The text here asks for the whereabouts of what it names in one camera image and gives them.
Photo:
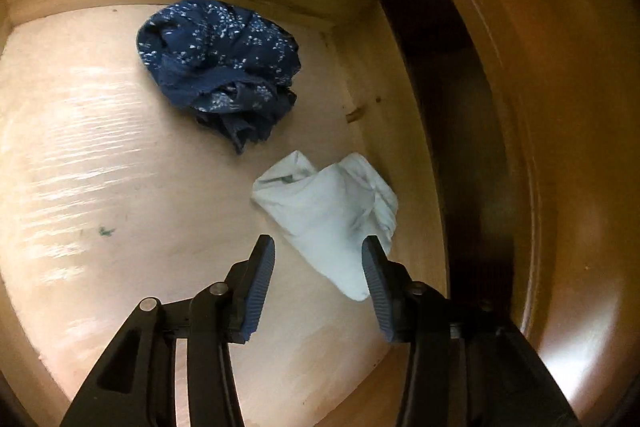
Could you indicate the wooden drawer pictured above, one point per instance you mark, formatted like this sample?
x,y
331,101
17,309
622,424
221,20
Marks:
x,y
125,182

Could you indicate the pale mint white underwear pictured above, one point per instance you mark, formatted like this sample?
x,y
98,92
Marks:
x,y
325,212

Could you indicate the wooden bed frame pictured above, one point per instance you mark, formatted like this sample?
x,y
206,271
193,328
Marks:
x,y
560,107

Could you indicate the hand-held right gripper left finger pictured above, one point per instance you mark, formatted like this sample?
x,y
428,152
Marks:
x,y
257,292

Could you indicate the navy floral underwear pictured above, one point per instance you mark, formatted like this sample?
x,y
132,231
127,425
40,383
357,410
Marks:
x,y
215,57

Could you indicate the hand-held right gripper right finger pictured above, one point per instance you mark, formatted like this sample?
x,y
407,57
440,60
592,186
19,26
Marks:
x,y
377,292

